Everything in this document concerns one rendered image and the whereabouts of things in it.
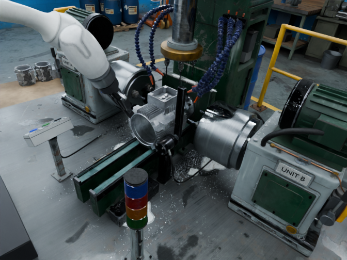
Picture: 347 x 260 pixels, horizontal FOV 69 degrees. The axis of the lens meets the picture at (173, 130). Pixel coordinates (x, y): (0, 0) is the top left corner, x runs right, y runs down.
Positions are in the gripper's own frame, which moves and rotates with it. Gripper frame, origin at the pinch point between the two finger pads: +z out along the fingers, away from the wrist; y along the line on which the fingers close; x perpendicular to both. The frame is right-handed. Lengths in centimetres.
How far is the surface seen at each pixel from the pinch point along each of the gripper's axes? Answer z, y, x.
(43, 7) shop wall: 185, 510, -168
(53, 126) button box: -9.7, 15.8, 22.7
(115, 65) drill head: 4.7, 28.6, -19.7
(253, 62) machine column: 25, -24, -64
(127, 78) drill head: 4.3, 16.3, -15.7
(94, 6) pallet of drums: 205, 416, -227
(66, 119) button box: -7.1, 15.9, 17.8
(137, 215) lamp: -16, -38, 29
